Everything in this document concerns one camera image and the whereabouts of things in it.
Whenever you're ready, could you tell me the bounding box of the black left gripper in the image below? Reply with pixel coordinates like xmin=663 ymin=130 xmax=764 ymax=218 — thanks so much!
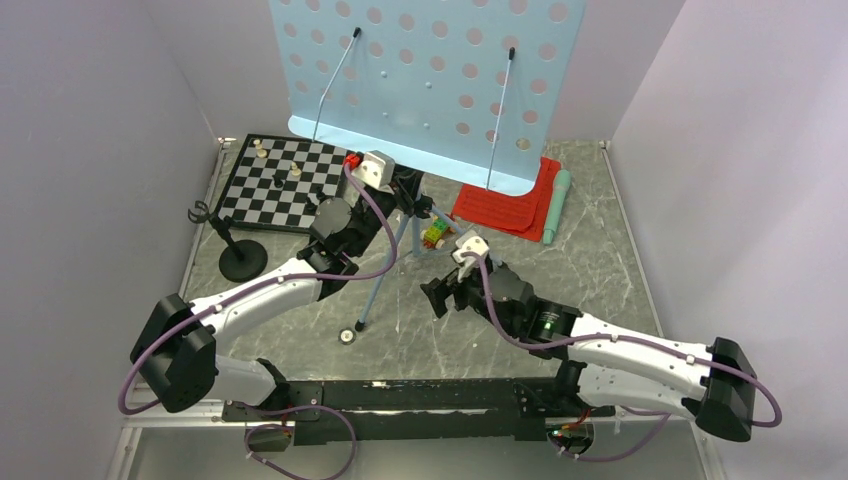
xmin=350 ymin=158 xmax=427 ymax=257

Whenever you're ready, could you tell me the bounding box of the red sheet music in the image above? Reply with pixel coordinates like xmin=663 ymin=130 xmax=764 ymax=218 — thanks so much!
xmin=451 ymin=157 xmax=561 ymax=242

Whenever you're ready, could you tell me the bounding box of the light blue music stand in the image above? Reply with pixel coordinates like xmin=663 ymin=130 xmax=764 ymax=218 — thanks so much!
xmin=268 ymin=0 xmax=590 ymax=333

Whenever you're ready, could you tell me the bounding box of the mint green microphone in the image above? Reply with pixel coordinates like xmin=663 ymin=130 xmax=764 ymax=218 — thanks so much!
xmin=542 ymin=169 xmax=572 ymax=245

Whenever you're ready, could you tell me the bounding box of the black microphone stand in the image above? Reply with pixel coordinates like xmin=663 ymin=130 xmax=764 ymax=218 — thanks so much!
xmin=187 ymin=200 xmax=268 ymax=283

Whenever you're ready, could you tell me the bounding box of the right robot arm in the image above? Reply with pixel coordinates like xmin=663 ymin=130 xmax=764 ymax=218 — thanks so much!
xmin=420 ymin=266 xmax=756 ymax=442

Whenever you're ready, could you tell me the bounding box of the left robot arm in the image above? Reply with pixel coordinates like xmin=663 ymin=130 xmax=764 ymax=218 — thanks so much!
xmin=118 ymin=164 xmax=432 ymax=420

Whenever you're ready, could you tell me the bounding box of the colourful toy brick car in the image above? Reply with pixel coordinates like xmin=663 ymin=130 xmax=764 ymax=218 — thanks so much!
xmin=420 ymin=216 xmax=455 ymax=250

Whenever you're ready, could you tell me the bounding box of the black chess piece front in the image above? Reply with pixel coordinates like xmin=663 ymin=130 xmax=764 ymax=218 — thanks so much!
xmin=304 ymin=198 xmax=317 ymax=215

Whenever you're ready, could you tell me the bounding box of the blue white poker chip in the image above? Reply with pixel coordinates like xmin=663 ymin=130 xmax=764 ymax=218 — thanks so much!
xmin=338 ymin=329 xmax=356 ymax=345

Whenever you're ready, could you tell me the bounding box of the black white chessboard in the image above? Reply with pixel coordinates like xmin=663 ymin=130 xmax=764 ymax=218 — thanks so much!
xmin=216 ymin=134 xmax=349 ymax=233

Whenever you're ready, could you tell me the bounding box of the cream chess piece back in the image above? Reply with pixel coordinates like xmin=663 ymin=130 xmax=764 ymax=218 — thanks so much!
xmin=253 ymin=138 xmax=268 ymax=158

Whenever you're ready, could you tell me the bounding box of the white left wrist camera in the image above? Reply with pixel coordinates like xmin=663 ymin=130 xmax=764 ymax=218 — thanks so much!
xmin=344 ymin=151 xmax=396 ymax=193

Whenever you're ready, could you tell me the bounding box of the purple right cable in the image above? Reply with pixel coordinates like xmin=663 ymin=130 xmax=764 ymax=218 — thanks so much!
xmin=460 ymin=250 xmax=784 ymax=464

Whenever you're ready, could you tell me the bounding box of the purple cable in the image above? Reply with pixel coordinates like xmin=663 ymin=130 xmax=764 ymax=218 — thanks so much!
xmin=460 ymin=250 xmax=784 ymax=464
xmin=117 ymin=162 xmax=400 ymax=480

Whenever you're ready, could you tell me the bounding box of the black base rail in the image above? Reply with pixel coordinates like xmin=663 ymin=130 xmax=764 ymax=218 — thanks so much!
xmin=221 ymin=377 xmax=617 ymax=446

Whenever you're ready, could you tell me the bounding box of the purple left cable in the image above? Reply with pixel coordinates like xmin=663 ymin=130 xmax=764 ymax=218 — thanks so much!
xmin=117 ymin=162 xmax=400 ymax=480

